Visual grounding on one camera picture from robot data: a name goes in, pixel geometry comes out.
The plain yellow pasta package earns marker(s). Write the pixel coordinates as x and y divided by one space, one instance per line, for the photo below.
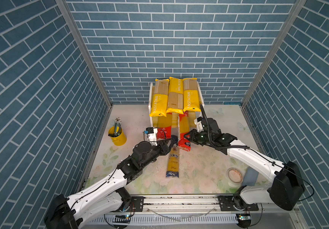
175 96

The round tape roll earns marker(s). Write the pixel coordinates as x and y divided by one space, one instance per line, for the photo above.
235 177

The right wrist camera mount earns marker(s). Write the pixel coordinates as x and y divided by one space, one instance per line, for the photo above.
199 124

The blue spaghetti package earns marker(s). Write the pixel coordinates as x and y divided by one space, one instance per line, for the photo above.
173 162

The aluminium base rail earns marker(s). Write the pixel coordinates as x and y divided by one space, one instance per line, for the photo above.
122 211

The red yellow spaghetti package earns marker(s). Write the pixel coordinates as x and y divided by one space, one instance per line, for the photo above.
164 126

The yellow pen holder cup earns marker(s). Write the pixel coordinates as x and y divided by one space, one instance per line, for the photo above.
118 140

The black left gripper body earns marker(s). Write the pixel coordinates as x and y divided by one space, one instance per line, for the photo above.
161 152

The red labelled spaghetti package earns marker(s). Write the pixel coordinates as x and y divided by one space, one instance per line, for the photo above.
183 129

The grey blue oval pad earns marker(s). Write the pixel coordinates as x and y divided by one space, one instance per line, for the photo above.
250 177

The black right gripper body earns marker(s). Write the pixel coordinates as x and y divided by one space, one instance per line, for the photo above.
200 138

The white frame wooden shelf rack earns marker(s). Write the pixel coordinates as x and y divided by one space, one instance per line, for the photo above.
192 116

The yellow Pastatime pasta package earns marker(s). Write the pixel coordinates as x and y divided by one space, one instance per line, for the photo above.
191 100
160 98

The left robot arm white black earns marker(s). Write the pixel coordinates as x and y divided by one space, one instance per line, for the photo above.
108 194

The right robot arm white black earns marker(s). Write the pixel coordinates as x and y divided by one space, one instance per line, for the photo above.
286 185

